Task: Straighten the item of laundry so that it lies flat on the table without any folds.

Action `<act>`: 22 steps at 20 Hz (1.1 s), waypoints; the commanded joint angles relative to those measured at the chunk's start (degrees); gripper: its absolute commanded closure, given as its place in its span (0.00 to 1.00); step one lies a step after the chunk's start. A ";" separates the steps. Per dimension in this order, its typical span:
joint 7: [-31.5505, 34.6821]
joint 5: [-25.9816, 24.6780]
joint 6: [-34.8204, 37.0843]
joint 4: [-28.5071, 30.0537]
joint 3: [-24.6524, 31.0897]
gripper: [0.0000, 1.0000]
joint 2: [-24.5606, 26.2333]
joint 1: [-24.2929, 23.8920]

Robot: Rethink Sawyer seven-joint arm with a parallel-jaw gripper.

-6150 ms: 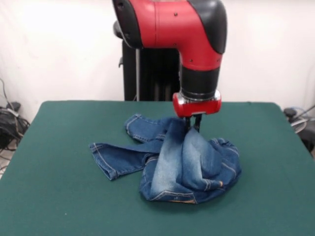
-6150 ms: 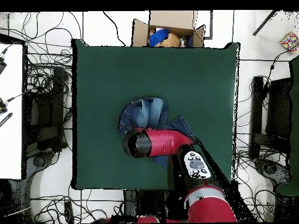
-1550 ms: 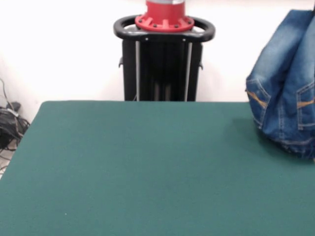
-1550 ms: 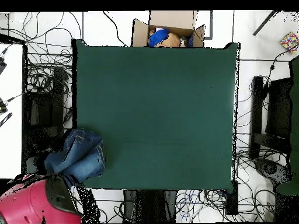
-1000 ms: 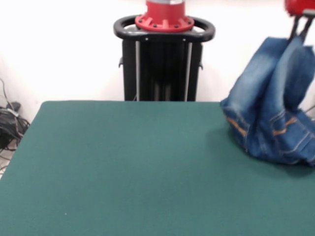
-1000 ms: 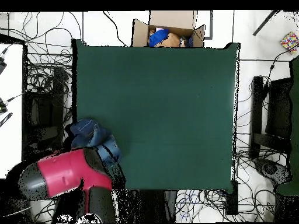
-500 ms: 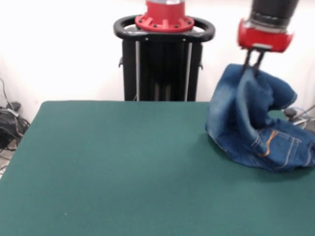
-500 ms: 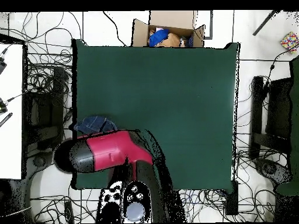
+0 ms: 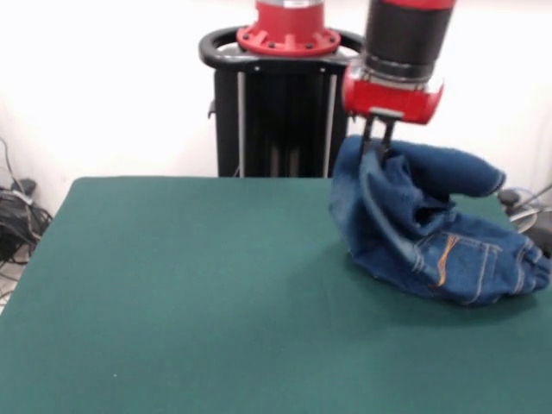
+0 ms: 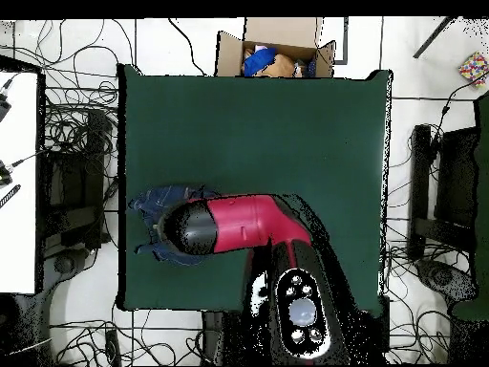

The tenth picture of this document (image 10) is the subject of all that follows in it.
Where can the blue denim jeans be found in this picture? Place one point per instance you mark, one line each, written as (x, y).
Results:
(160, 195)

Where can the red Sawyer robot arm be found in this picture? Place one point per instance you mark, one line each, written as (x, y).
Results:
(244, 221)

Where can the tan fabric item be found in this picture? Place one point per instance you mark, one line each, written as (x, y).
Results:
(282, 67)

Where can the dark green table cloth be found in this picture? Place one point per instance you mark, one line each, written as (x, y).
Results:
(229, 114)

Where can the bright blue cloth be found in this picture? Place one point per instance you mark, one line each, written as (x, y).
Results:
(259, 61)

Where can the open cardboard box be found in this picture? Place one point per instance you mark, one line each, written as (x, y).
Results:
(279, 32)

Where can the black power strip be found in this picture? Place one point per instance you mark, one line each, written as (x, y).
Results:
(112, 348)

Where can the white table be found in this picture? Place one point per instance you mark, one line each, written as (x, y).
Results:
(19, 229)

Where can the green covered side table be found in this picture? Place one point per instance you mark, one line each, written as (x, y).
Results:
(483, 191)

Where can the black metal rod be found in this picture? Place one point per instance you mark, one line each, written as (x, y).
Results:
(433, 37)

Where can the colourful dotted cloth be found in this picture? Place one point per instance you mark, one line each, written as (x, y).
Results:
(473, 69)

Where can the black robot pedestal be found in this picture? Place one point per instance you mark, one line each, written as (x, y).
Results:
(212, 336)

